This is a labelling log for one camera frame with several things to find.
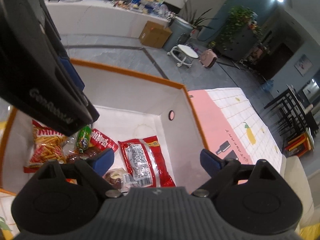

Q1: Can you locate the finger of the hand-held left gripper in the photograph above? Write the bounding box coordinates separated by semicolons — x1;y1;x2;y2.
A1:
37;0;86;92
56;65;100;128

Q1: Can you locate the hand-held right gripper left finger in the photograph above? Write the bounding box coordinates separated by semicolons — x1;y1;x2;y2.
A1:
31;148;123;198

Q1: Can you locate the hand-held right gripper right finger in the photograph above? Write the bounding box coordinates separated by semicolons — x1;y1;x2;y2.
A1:
191;149;288;198

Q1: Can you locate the clear red spicy strip packet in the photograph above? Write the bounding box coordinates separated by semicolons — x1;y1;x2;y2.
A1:
66;129;119;163

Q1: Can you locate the clear yellow brown snack packet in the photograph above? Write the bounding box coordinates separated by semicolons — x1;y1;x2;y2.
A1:
104;168;132;190

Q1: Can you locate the green pea packet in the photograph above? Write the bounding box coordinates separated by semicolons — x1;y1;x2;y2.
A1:
76;125;93;153

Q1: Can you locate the red packet with white label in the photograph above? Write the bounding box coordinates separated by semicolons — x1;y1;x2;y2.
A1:
117;135;177;188

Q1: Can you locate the orange cardboard box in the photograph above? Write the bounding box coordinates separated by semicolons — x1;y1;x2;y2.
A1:
0;58;209;197

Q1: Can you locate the orange shrimp stick packet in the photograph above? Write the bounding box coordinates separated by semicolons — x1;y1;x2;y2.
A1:
24;119;69;173

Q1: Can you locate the checked pink tablecloth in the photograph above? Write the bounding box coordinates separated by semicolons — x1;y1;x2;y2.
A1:
0;87;287;240

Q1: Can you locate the white television cabinet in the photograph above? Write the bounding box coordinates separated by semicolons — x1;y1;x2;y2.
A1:
44;0;175;39

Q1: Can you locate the pile of small trinkets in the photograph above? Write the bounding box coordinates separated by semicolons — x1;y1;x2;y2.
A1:
111;0;140;11

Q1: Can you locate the beige sofa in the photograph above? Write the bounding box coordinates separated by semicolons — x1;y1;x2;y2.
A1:
280;155;315;230

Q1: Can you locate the orange stool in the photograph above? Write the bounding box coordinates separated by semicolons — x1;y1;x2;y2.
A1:
284;132;314;158

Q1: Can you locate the brown cardboard carton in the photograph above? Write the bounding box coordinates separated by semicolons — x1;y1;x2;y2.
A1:
139;21;173;48

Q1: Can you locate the blue water bottle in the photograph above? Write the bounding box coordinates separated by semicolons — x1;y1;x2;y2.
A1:
260;80;274;92

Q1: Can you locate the dark dining table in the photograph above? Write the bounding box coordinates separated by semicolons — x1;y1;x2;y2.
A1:
264;86;320;137

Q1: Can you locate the grey trash bin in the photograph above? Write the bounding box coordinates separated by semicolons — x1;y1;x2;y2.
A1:
162;16;194;53

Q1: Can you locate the white round stool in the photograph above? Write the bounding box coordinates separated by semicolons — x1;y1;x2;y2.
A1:
167;44;199;68

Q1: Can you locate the dark entrance door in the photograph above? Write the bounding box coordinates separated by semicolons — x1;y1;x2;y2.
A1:
260;42;293;80

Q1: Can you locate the grey dresser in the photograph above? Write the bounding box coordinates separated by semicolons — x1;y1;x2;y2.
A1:
220;27;260;60

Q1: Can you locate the long-leaf potted plant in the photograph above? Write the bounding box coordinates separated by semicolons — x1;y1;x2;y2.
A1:
180;0;218;34

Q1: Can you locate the trailing green plant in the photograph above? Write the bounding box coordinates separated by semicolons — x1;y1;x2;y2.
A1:
220;5;258;53

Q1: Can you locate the framed wall picture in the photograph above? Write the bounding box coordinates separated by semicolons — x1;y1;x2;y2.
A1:
295;54;313;77

